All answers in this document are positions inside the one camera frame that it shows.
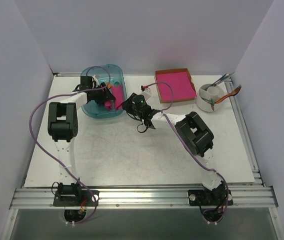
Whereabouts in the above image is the pink paper napkin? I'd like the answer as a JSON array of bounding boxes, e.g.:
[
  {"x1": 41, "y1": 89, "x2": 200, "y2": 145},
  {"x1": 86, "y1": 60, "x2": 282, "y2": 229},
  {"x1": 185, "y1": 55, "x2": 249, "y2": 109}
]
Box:
[{"x1": 104, "y1": 100, "x2": 116, "y2": 111}]

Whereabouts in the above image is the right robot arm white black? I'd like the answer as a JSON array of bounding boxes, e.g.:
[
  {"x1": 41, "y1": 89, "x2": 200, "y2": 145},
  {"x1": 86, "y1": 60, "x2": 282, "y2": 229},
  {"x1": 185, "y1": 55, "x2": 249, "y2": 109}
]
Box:
[{"x1": 121, "y1": 93, "x2": 228, "y2": 205}]

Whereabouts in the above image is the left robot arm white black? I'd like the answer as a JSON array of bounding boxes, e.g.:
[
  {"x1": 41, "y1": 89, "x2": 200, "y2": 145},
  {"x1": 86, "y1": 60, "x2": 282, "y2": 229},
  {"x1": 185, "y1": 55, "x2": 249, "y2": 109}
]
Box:
[{"x1": 48, "y1": 76, "x2": 116, "y2": 206}]

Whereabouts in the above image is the rolled pink napkin in bin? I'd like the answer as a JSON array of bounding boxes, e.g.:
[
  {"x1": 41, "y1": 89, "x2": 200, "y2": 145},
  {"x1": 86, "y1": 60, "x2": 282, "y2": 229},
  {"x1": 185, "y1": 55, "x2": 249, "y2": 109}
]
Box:
[{"x1": 111, "y1": 85, "x2": 124, "y2": 110}]

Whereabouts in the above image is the pink napkin stack in tray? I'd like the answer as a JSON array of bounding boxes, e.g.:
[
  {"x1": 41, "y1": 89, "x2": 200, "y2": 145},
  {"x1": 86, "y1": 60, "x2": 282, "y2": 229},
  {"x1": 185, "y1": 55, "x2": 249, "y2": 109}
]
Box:
[{"x1": 156, "y1": 71, "x2": 195, "y2": 101}]

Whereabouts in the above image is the brown cardboard napkin tray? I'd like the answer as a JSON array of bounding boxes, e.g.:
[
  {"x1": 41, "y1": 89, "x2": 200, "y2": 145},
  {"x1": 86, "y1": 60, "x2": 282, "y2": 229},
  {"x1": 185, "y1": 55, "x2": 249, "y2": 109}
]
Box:
[{"x1": 154, "y1": 67, "x2": 197, "y2": 104}]

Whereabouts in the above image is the teal transparent plastic bin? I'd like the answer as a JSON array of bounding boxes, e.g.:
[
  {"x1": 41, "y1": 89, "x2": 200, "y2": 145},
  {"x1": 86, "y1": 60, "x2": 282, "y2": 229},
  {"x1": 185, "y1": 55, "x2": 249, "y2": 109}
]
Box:
[{"x1": 78, "y1": 64, "x2": 127, "y2": 119}]

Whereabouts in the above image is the white utensil holder cup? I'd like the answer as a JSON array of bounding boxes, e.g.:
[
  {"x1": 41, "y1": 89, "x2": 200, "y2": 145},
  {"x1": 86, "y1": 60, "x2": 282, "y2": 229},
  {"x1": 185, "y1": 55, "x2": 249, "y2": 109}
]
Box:
[{"x1": 196, "y1": 84, "x2": 225, "y2": 113}]

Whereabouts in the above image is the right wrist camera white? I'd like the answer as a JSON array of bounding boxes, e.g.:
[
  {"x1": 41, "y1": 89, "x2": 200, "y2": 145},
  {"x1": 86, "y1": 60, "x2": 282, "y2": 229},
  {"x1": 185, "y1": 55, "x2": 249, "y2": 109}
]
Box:
[{"x1": 141, "y1": 86, "x2": 152, "y2": 100}]

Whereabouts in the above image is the aluminium right side rail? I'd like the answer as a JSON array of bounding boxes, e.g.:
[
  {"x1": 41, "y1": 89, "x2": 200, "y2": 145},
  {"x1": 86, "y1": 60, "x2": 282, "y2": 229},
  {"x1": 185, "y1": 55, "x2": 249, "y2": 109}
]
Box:
[{"x1": 224, "y1": 79, "x2": 266, "y2": 187}]

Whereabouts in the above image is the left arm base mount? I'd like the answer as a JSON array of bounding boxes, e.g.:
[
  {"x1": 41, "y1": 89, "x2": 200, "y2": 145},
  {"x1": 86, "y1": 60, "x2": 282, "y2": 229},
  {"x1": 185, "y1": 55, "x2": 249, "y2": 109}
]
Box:
[{"x1": 51, "y1": 182, "x2": 100, "y2": 227}]

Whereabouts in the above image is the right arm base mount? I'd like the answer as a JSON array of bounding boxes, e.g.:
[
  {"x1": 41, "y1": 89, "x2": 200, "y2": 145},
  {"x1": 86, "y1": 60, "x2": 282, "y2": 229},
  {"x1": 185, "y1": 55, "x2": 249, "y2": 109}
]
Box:
[{"x1": 187, "y1": 189, "x2": 234, "y2": 225}]

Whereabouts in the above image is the aluminium front rail frame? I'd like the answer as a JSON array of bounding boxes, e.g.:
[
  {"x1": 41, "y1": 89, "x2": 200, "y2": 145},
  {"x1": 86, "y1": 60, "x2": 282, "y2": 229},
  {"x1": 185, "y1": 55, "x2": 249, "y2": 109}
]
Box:
[{"x1": 1, "y1": 185, "x2": 283, "y2": 240}]

